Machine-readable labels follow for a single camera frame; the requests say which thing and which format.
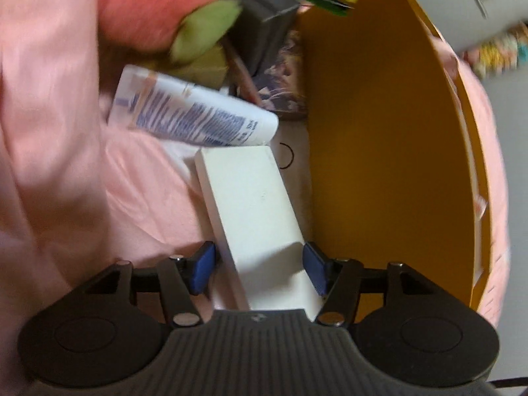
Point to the small black box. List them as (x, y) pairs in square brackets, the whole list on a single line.
[(264, 37)]

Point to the white box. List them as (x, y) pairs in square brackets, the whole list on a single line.
[(251, 214)]

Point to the pile of plush toys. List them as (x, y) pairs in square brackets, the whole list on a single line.
[(495, 55)]

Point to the printed picture card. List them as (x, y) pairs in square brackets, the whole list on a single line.
[(284, 86)]

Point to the orange cardboard box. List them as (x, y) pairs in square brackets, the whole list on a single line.
[(371, 132)]

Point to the white lotion tube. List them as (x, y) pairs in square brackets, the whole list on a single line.
[(185, 111)]

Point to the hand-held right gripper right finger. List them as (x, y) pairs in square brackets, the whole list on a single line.
[(315, 268)]

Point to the pink peach plush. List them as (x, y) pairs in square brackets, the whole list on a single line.
[(144, 0)]

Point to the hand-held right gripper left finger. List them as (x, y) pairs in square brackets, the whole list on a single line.
[(201, 268)]

